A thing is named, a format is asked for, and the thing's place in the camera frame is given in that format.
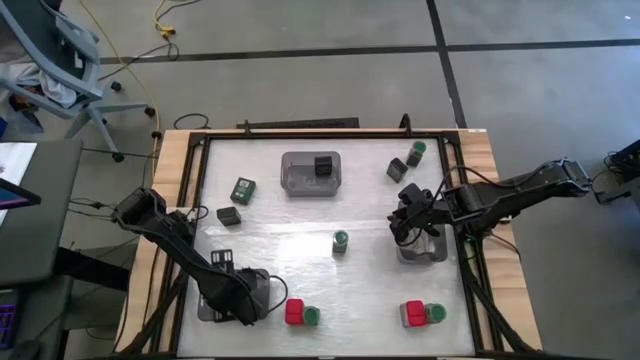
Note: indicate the black-lidded green pepper tin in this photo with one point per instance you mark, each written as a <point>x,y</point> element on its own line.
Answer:
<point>243,192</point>
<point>229,216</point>
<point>323,166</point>
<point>396,170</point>

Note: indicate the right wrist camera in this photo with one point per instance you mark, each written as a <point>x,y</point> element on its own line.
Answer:
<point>411,192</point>

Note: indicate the person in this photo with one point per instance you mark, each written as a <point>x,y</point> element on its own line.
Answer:
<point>50,87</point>

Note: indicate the white sheet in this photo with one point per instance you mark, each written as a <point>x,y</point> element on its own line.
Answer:
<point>17,160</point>

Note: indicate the grey plastic bin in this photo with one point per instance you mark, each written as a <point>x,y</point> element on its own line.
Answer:
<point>300,187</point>
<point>435,252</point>
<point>265,280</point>

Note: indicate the grey office chair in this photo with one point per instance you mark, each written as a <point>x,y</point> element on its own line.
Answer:
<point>117,107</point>

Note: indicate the red-lidded paprika tin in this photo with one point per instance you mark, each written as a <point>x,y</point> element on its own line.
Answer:
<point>294,311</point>
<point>415,313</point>

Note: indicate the black flat bar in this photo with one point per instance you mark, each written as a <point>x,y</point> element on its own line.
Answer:
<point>300,123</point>

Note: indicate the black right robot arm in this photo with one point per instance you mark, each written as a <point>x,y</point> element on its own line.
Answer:
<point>520,195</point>

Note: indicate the black desk base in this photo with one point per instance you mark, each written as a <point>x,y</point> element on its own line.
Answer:
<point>90,270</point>

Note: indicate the black metal table frame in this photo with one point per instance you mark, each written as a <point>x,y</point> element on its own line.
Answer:
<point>325,135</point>

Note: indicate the backlit keyboard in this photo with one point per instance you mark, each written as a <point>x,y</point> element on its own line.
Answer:
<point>7,320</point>

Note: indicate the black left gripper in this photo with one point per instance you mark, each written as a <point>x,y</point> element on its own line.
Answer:
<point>247,297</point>

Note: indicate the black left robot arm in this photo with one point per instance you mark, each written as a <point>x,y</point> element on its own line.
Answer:
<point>165,235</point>

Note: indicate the dark tablet screen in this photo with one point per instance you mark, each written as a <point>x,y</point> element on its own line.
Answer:
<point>10,197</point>

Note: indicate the dark grey desk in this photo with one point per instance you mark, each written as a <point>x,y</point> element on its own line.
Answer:
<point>45,225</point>

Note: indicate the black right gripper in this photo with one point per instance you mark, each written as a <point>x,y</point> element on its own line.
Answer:
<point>430,217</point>

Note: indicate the green-lidded oregano glass jar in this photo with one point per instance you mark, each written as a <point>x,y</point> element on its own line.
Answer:
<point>418,148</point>
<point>311,315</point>
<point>341,239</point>
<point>436,313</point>

